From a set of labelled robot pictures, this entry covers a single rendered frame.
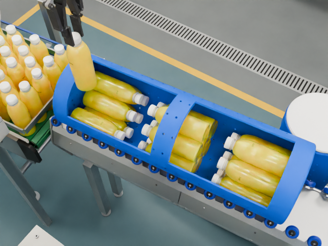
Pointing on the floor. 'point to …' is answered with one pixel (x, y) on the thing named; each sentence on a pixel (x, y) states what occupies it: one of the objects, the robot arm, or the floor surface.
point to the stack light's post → (53, 34)
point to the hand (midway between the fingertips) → (72, 30)
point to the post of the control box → (23, 188)
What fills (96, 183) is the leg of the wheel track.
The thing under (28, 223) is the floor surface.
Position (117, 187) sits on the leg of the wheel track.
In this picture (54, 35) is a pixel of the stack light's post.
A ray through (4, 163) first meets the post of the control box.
